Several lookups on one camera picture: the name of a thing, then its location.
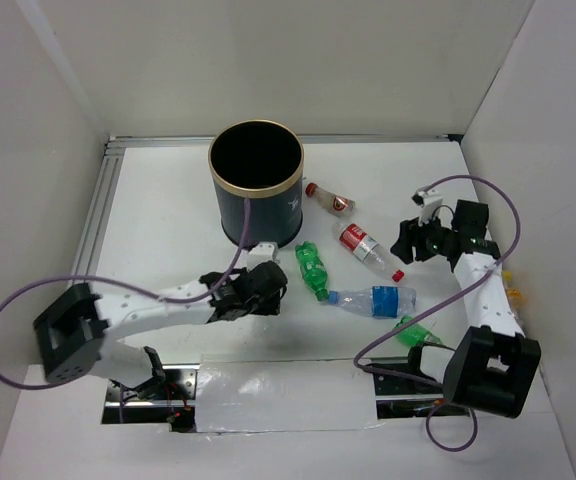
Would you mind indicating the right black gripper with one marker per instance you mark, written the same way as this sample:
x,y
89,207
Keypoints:
x,y
409,231

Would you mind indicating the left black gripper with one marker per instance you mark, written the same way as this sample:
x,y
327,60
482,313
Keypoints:
x,y
271,305

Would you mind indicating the clear bottle red label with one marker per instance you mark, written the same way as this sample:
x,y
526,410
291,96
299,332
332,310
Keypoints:
x,y
367,250

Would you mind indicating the clear bottle blue label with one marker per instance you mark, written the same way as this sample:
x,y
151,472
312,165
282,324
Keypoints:
x,y
376,301

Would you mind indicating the crushed green plastic bottle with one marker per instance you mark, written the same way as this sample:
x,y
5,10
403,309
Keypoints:
x,y
312,269

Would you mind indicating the small bottle red cap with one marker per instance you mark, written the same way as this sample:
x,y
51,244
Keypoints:
x,y
334,204

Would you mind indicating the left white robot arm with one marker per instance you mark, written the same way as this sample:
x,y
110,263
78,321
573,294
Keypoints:
x,y
82,333

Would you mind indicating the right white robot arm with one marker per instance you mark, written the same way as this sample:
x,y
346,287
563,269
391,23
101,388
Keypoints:
x,y
493,367

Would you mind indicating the dark blue cylindrical bin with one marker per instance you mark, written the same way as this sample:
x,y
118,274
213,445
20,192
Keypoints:
x,y
257,172

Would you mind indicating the green bottle near right base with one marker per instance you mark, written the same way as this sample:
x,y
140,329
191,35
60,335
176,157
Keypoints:
x,y
417,334

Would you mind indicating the silver tape sheet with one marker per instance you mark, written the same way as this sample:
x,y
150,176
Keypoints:
x,y
291,396

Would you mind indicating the small bottle yellow cap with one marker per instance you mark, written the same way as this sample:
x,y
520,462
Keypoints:
x,y
515,297

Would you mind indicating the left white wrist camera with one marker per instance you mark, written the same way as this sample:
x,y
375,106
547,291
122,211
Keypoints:
x,y
263,252

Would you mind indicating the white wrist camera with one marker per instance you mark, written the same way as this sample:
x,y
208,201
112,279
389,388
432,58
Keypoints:
x,y
429,201
263,252

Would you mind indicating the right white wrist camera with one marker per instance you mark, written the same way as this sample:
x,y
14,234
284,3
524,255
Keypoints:
x,y
429,201

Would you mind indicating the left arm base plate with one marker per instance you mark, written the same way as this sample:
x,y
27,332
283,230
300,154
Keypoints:
x,y
172,405

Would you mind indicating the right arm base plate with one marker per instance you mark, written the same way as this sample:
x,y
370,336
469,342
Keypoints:
x,y
399,398

